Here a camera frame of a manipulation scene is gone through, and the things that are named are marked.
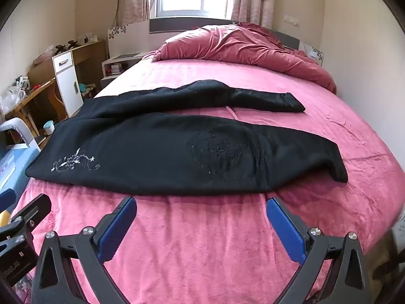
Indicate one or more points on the teal cup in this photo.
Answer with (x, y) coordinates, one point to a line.
(49, 127)

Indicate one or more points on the white plastic bag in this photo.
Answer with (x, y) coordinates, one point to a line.
(11, 99)

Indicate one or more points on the black embroidered pants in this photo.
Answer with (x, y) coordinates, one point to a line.
(142, 145)

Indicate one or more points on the wooden desk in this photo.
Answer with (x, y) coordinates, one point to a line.
(88, 53)

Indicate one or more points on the white cabinet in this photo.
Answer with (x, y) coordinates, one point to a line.
(68, 82)

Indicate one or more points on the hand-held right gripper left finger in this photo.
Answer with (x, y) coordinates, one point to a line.
(117, 231)

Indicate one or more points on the white floral bedside panel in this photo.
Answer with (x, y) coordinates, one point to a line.
(318, 53)
(126, 38)

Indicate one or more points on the red duvet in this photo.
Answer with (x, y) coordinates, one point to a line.
(240, 44)

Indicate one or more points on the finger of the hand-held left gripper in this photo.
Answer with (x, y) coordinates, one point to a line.
(6, 199)
(33, 207)

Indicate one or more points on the white nightstand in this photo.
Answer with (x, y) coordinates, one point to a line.
(110, 68)

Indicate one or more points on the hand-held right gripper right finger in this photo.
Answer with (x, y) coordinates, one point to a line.
(284, 228)

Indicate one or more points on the small wooden table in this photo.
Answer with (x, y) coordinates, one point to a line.
(34, 101)

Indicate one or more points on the dark grey headboard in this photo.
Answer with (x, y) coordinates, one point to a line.
(177, 25)

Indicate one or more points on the pink bed sheet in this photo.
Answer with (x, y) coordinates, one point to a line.
(205, 243)

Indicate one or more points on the white wall socket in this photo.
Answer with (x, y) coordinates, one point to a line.
(291, 19)

